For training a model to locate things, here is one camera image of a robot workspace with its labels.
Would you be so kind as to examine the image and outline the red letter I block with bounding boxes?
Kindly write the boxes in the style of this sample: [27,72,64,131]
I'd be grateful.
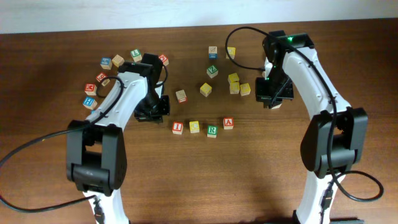
[172,122,183,134]

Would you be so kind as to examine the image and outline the yellow letter C block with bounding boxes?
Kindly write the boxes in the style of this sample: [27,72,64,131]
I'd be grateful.
[189,121,200,134]

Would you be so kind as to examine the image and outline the red letter A block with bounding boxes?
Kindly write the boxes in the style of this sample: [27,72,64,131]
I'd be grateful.
[223,117,234,129]

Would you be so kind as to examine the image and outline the green letter R block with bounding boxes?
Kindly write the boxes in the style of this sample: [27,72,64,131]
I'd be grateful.
[206,125,218,138]

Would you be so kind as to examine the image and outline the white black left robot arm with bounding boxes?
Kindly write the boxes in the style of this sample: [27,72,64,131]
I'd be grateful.
[66,54,170,223]

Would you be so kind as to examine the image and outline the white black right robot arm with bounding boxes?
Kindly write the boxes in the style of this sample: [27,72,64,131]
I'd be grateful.
[256,30,368,223]

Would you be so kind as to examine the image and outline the blue letter L block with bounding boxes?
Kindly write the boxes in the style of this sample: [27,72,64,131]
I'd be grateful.
[271,104,282,110]

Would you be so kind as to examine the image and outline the yellow block right cluster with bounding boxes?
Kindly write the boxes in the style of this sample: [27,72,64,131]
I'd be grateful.
[240,83,251,96]

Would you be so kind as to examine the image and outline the yellow block cluster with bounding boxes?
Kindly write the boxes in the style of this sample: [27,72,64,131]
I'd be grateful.
[228,73,239,84]
[240,83,251,96]
[229,82,240,95]

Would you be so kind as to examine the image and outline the yellow block lower cluster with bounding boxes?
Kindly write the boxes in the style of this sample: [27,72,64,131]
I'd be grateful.
[229,82,240,95]

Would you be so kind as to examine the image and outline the yellow block upper cluster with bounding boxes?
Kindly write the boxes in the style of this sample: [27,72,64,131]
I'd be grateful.
[228,73,239,84]

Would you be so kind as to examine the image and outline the red letter C block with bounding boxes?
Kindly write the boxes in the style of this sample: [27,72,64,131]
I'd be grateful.
[159,54,169,66]

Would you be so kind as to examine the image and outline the green letter L block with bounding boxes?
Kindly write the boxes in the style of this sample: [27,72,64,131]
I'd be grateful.
[130,49,142,62]

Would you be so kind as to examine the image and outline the yellow block centre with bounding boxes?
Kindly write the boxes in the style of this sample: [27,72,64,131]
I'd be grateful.
[200,83,212,97]

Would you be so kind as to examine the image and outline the plain wooden block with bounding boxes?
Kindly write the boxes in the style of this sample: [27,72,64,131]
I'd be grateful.
[112,55,124,67]

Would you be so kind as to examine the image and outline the yellow block top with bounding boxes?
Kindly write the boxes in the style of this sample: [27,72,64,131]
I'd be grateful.
[226,47,236,60]

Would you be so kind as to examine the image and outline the red number six block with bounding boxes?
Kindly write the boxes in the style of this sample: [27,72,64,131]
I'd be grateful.
[96,72,110,86]

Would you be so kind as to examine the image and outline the blue letter H block upper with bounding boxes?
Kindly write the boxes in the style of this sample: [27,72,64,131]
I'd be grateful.
[83,96,97,110]

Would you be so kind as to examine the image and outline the blue number five block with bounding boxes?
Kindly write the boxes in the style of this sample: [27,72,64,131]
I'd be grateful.
[100,57,113,70]

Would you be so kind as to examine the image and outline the red letter M block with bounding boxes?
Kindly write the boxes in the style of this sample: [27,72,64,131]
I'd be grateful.
[84,83,97,96]

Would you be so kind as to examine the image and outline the green letter Z block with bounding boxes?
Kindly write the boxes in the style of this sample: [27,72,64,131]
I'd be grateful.
[206,65,218,78]

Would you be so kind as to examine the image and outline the wooden block blue side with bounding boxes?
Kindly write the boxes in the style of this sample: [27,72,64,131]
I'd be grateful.
[208,46,218,59]

